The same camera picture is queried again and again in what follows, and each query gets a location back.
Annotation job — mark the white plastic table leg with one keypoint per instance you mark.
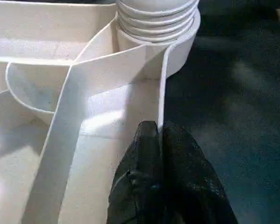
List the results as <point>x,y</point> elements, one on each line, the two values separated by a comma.
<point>154,18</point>

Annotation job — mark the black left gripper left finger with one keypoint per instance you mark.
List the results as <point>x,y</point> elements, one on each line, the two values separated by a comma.
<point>137,182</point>

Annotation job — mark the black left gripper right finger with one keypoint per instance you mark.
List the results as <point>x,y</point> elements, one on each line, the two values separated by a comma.
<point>193,186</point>

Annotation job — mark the white plastic table top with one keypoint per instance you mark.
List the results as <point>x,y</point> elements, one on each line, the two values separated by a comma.
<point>37,46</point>

